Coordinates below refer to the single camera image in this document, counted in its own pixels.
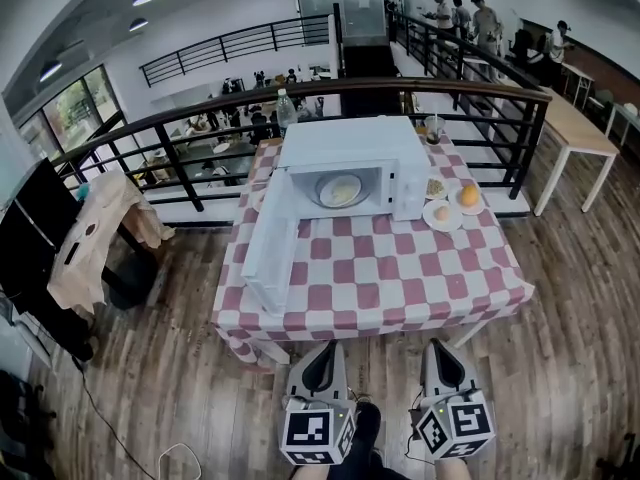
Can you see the plastic cup with dark drink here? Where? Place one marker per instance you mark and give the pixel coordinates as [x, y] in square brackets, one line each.
[434, 133]

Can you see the orange fruit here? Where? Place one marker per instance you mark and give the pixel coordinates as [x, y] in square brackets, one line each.
[470, 195]

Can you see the person's right forearm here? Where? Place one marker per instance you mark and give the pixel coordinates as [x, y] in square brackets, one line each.
[452, 470]

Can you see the person's left forearm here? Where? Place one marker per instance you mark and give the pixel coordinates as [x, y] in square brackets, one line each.
[310, 473]

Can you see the black metal railing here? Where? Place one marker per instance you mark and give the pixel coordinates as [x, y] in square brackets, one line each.
[274, 38]
[475, 53]

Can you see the black phone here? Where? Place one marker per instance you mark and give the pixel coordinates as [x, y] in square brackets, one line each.
[72, 253]

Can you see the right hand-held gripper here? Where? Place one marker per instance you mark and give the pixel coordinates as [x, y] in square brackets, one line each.
[465, 420]

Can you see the white microwave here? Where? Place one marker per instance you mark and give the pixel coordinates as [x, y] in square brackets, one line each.
[350, 143]

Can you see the small bottle with teal cap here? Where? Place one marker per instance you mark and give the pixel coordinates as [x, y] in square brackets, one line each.
[84, 192]

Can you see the person's black trousers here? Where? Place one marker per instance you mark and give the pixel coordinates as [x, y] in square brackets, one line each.
[370, 448]

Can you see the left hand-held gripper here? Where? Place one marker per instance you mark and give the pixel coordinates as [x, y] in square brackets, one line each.
[307, 430]

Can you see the small plate of seeds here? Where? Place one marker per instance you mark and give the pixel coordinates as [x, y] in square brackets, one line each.
[436, 188]

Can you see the red checkered tablecloth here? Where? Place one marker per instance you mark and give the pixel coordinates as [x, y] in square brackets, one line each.
[375, 278]

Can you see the white noodle plate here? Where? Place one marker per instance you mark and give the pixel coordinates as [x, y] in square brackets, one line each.
[322, 195]

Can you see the clear plastic water bottle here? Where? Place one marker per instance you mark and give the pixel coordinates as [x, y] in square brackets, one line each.
[286, 113]

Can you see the large glass window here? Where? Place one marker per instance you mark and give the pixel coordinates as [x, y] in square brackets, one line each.
[75, 113]

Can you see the black railing with wooden handrail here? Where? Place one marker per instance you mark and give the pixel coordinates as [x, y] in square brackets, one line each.
[380, 82]

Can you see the large black screen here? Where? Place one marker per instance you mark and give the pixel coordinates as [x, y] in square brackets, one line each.
[30, 238]

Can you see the dark stairway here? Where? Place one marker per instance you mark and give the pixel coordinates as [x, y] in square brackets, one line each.
[365, 68]

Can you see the black chair frame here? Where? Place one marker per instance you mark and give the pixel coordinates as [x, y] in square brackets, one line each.
[20, 418]

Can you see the plate of red food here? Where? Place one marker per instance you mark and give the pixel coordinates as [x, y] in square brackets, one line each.
[259, 202]

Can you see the small brown object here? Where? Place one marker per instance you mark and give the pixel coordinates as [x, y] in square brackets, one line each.
[91, 229]

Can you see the brown egg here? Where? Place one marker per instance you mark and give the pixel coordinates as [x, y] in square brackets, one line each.
[442, 213]

